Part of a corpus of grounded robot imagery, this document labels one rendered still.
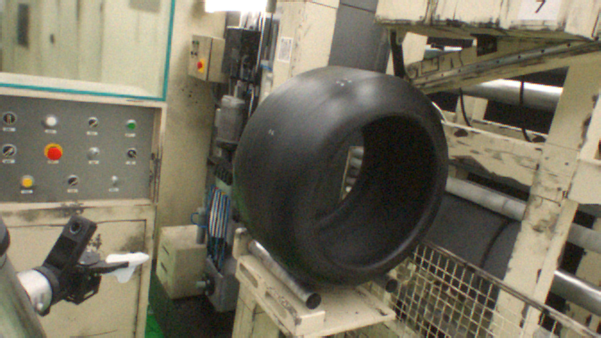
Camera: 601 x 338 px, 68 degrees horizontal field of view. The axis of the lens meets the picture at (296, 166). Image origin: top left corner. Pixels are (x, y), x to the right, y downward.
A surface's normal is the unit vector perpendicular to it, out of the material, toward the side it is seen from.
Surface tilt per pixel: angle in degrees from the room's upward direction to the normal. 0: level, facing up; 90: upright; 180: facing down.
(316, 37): 90
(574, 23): 90
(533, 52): 90
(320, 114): 60
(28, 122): 90
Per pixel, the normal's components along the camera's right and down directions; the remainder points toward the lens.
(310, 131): -0.11, -0.18
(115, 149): 0.53, 0.29
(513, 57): -0.83, -0.01
